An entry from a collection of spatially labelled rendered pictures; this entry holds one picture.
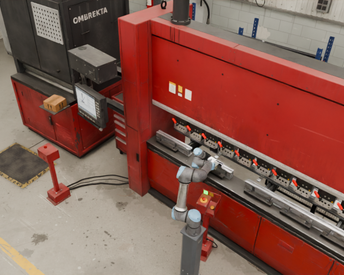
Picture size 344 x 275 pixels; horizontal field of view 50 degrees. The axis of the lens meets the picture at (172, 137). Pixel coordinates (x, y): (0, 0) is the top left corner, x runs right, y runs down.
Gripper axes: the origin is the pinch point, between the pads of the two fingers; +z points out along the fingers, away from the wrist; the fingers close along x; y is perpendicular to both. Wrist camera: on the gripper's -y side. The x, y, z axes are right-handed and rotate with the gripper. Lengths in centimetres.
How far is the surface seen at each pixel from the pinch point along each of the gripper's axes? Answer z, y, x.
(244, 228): 37, -39, -58
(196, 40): -92, 84, 28
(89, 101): -73, -9, 117
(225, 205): 26, -30, -32
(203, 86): -59, 57, 17
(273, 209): 10, -8, -80
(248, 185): 9.0, 0.6, -47.4
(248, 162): -12.0, 17.8, -42.3
